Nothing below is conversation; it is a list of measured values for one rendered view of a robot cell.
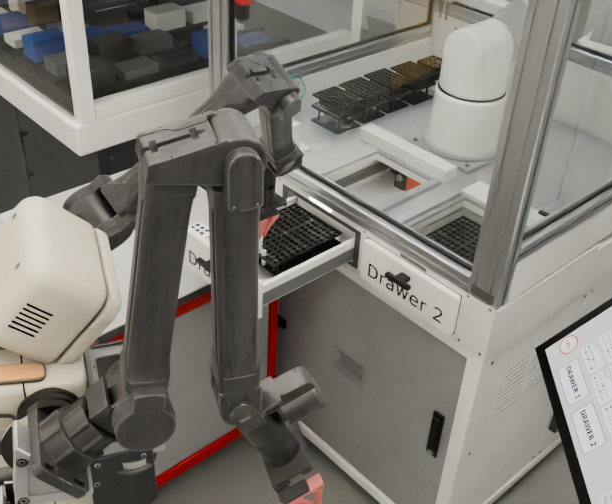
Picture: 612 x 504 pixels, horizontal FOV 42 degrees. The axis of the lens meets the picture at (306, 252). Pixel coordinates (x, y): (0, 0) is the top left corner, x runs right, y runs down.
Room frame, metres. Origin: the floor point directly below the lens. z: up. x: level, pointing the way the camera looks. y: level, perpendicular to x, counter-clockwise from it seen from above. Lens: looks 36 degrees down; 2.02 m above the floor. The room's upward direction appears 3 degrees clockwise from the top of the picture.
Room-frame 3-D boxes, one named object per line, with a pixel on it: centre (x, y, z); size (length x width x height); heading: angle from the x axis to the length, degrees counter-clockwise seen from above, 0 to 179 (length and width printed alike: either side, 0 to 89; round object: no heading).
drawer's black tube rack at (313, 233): (1.64, 0.05, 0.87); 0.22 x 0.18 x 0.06; 134
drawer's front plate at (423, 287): (1.49, -0.24, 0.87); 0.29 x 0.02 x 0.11; 44
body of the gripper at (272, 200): (1.55, 0.11, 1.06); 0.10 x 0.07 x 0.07; 133
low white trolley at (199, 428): (1.80, 0.48, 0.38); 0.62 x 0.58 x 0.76; 44
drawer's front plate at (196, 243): (1.50, 0.20, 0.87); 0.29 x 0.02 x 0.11; 44
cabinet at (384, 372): (2.01, -0.40, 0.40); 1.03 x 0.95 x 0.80; 44
